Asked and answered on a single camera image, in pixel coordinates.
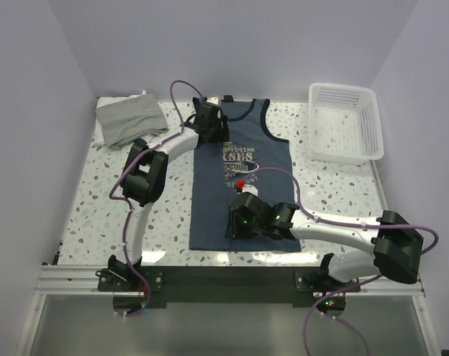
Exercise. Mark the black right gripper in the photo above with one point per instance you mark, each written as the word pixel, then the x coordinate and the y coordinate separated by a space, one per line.
pixel 234 231

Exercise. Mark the blue printed tank top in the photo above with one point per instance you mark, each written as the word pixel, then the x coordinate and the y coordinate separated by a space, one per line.
pixel 253 160

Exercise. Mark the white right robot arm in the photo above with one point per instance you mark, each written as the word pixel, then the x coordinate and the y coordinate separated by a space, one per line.
pixel 386 245

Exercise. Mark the white plastic laundry basket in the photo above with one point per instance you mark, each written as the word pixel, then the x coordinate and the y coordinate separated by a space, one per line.
pixel 344 124

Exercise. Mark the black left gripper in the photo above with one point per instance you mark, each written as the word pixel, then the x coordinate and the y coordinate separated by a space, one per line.
pixel 223 134

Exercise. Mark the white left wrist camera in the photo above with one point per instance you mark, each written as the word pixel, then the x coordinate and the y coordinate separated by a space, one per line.
pixel 213 100

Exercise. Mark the aluminium frame rail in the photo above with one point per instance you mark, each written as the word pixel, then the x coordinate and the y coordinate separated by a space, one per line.
pixel 67 280

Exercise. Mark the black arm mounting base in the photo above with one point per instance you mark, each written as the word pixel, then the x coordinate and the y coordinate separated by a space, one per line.
pixel 154 287

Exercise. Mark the grey folded tank top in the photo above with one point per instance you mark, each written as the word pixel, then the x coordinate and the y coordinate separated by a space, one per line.
pixel 129 119

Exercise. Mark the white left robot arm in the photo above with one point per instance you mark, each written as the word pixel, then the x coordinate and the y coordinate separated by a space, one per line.
pixel 142 181

